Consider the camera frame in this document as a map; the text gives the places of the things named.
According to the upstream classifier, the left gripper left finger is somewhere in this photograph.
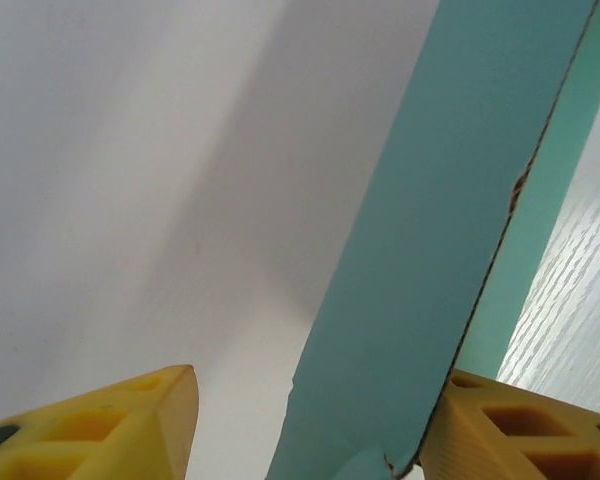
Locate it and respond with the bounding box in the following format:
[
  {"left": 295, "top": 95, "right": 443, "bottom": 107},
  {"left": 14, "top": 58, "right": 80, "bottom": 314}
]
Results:
[{"left": 0, "top": 364, "right": 201, "bottom": 480}]

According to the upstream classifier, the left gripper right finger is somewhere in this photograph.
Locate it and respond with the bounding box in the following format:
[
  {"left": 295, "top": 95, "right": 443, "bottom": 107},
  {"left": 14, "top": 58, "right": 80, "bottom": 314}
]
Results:
[{"left": 419, "top": 368, "right": 600, "bottom": 480}]

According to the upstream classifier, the teal cardboard box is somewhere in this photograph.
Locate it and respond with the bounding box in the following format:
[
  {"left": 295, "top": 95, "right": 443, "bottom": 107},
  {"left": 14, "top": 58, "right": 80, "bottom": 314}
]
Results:
[{"left": 264, "top": 0, "right": 600, "bottom": 480}]

